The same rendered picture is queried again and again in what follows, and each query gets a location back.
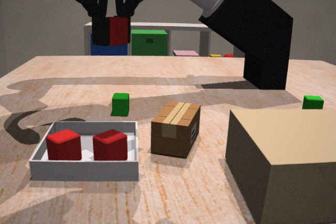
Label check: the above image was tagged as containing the brown cardboard box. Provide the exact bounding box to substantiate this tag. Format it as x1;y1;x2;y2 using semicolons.
151;101;201;159

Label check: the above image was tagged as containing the green block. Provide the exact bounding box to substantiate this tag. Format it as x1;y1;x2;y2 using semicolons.
112;93;129;116
302;95;324;109

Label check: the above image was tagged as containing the red block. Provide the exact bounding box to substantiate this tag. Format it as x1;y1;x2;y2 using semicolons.
92;129;128;161
109;17;128;46
46;129;82;161

